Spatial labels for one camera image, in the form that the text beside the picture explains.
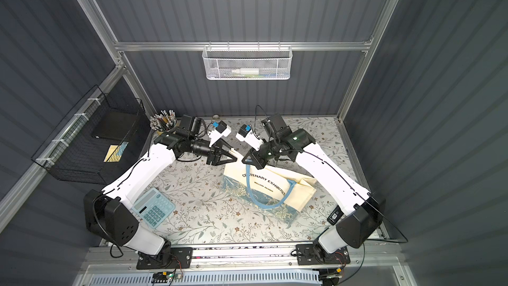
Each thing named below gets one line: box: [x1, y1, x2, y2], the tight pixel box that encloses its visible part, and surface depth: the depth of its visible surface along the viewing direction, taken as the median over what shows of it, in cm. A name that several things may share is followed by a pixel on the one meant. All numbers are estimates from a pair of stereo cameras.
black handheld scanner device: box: [326, 204, 344, 226], surface depth 82 cm
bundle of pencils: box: [149, 109, 178, 132], surface depth 98 cm
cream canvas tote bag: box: [221, 149, 317, 225], surface depth 77 cm
